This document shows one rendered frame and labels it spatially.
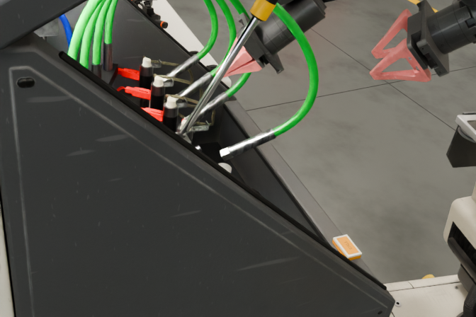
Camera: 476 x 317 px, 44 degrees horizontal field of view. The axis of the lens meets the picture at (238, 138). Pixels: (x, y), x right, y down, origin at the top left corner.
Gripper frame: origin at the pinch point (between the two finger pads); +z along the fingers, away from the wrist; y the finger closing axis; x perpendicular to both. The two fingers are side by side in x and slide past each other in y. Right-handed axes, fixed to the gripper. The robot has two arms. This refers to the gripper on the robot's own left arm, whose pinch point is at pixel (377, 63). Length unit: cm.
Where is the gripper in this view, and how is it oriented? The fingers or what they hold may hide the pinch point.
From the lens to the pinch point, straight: 87.9
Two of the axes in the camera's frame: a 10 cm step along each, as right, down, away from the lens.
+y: -2.1, 7.0, -6.8
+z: -7.4, 3.4, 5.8
